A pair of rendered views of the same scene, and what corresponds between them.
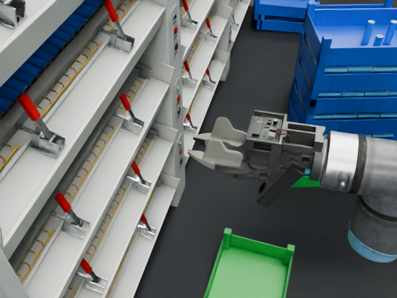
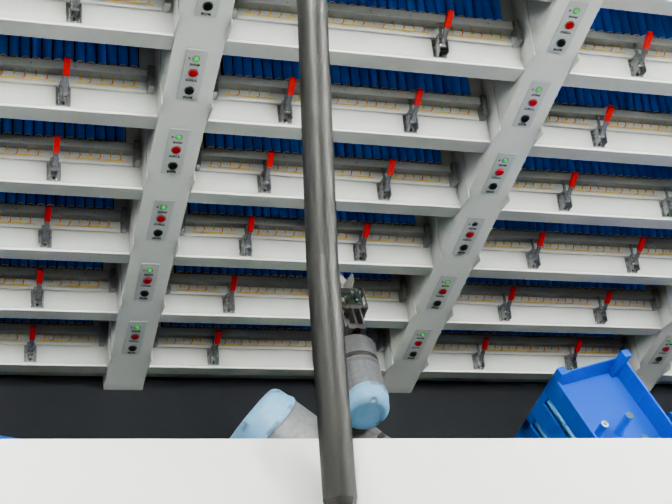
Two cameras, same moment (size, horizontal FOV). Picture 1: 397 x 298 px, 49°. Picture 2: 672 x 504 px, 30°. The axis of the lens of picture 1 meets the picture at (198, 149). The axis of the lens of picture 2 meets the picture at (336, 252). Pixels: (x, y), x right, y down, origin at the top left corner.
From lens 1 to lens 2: 2.06 m
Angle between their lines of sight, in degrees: 35
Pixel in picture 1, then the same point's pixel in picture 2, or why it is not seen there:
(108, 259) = (254, 307)
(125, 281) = (258, 356)
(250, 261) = not seen: hidden behind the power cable
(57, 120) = (286, 181)
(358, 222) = not seen: hidden behind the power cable
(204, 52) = (571, 315)
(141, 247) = (299, 358)
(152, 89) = (414, 254)
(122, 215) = (299, 303)
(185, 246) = not seen: hidden behind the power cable
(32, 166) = (245, 183)
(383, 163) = (350, 367)
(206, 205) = (395, 421)
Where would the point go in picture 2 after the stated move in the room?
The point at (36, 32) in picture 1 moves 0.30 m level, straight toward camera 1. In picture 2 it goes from (291, 132) to (182, 190)
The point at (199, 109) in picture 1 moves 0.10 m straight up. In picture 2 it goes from (519, 364) to (533, 340)
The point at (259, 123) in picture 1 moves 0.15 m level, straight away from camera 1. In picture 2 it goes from (349, 291) to (417, 289)
